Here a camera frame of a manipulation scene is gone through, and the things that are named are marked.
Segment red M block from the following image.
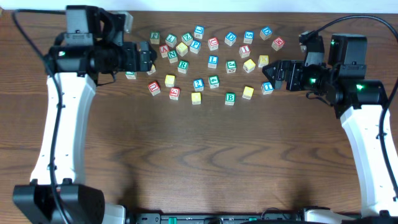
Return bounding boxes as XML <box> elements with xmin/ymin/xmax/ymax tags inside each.
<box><xmin>271</xmin><ymin>37</ymin><xmax>285</xmax><ymax>51</ymax></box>

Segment yellow S block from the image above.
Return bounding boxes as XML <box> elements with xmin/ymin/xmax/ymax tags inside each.
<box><xmin>243</xmin><ymin>59</ymin><xmax>256</xmax><ymax>73</ymax></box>

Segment green N block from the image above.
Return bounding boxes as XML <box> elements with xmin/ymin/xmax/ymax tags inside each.
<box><xmin>167</xmin><ymin>50</ymin><xmax>178</xmax><ymax>63</ymax></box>

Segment yellow block bottom centre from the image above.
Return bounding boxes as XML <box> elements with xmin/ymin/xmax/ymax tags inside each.
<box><xmin>191</xmin><ymin>92</ymin><xmax>201</xmax><ymax>105</ymax></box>

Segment blue 2 block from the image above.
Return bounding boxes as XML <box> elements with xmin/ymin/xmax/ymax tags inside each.
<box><xmin>193</xmin><ymin>78</ymin><xmax>204</xmax><ymax>92</ymax></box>

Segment yellow K block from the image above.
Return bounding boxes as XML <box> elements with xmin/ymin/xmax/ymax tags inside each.
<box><xmin>258</xmin><ymin>55</ymin><xmax>269</xmax><ymax>68</ymax></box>

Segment yellow O block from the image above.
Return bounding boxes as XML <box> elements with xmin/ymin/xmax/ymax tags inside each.
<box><xmin>242</xmin><ymin>86</ymin><xmax>254</xmax><ymax>100</ymax></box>

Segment blue T block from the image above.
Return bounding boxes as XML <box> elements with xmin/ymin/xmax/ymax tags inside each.
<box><xmin>261</xmin><ymin>82</ymin><xmax>274</xmax><ymax>95</ymax></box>

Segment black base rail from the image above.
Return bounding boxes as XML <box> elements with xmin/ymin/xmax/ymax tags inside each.
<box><xmin>132</xmin><ymin>210</ymin><xmax>304</xmax><ymax>224</ymax></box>

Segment red U block upper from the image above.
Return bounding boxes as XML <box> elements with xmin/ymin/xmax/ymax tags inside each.
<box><xmin>208</xmin><ymin>37</ymin><xmax>219</xmax><ymax>51</ymax></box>

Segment red A block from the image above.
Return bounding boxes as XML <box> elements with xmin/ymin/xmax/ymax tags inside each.
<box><xmin>159</xmin><ymin>44</ymin><xmax>170</xmax><ymax>58</ymax></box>

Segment green B block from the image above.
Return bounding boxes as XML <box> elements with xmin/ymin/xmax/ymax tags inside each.
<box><xmin>224</xmin><ymin>92</ymin><xmax>236</xmax><ymax>106</ymax></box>

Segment green 4 block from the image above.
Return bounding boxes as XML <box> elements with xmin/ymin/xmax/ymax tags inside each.
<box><xmin>208</xmin><ymin>75</ymin><xmax>220</xmax><ymax>88</ymax></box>

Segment yellow block left lower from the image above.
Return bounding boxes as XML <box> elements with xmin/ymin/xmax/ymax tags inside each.
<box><xmin>147</xmin><ymin>65</ymin><xmax>156</xmax><ymax>75</ymax></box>

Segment red U block lower left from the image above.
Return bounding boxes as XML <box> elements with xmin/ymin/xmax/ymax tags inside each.
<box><xmin>147</xmin><ymin>81</ymin><xmax>161</xmax><ymax>96</ymax></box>

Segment red u block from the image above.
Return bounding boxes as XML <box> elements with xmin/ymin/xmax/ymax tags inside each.
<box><xmin>208</xmin><ymin>37</ymin><xmax>219</xmax><ymax>51</ymax></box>
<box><xmin>147</xmin><ymin>81</ymin><xmax>161</xmax><ymax>96</ymax></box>

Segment red I block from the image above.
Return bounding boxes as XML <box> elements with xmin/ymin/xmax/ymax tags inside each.
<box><xmin>239</xmin><ymin>45</ymin><xmax>251</xmax><ymax>58</ymax></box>

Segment blue L block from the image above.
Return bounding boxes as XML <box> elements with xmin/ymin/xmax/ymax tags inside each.
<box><xmin>208</xmin><ymin>55</ymin><xmax>218</xmax><ymax>68</ymax></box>

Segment green J block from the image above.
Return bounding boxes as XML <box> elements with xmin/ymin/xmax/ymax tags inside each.
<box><xmin>226</xmin><ymin>60</ymin><xmax>237</xmax><ymax>73</ymax></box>

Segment blue J block top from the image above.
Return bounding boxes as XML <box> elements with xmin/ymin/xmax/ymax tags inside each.
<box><xmin>194</xmin><ymin>26</ymin><xmax>205</xmax><ymax>39</ymax></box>

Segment green V block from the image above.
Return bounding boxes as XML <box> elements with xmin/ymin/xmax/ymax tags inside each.
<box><xmin>125</xmin><ymin>72</ymin><xmax>137</xmax><ymax>80</ymax></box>

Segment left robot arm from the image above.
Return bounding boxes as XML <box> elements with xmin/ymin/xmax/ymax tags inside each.
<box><xmin>12</xmin><ymin>5</ymin><xmax>157</xmax><ymax>223</ymax></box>

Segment blue D block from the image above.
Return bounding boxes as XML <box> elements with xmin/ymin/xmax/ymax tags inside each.
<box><xmin>224</xmin><ymin>32</ymin><xmax>237</xmax><ymax>46</ymax></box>

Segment green Z block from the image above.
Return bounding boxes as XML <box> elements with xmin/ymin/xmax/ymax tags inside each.
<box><xmin>182</xmin><ymin>32</ymin><xmax>193</xmax><ymax>46</ymax></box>

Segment blue P block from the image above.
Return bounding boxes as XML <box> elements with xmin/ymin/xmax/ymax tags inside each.
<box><xmin>190</xmin><ymin>40</ymin><xmax>201</xmax><ymax>54</ymax></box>

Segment yellow C block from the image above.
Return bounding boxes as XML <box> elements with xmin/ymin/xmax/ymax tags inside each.
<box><xmin>165</xmin><ymin>75</ymin><xmax>175</xmax><ymax>88</ymax></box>

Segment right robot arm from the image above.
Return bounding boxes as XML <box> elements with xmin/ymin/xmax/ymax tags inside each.
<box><xmin>262</xmin><ymin>34</ymin><xmax>397</xmax><ymax>223</ymax></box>

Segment yellow block near A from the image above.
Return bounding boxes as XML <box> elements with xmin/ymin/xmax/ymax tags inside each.
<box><xmin>175</xmin><ymin>42</ymin><xmax>188</xmax><ymax>57</ymax></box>

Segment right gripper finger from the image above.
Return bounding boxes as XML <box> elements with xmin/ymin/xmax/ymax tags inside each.
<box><xmin>266</xmin><ymin>75</ymin><xmax>283</xmax><ymax>90</ymax></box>
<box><xmin>262</xmin><ymin>60</ymin><xmax>282</xmax><ymax>77</ymax></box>

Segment green L block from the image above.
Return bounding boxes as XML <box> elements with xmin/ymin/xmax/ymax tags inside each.
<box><xmin>165</xmin><ymin>34</ymin><xmax>177</xmax><ymax>48</ymax></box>

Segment green R block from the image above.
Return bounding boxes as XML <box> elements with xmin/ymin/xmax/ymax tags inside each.
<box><xmin>177</xmin><ymin>60</ymin><xmax>189</xmax><ymax>73</ymax></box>

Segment red E block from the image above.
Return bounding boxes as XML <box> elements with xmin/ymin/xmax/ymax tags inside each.
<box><xmin>169</xmin><ymin>87</ymin><xmax>180</xmax><ymax>100</ymax></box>

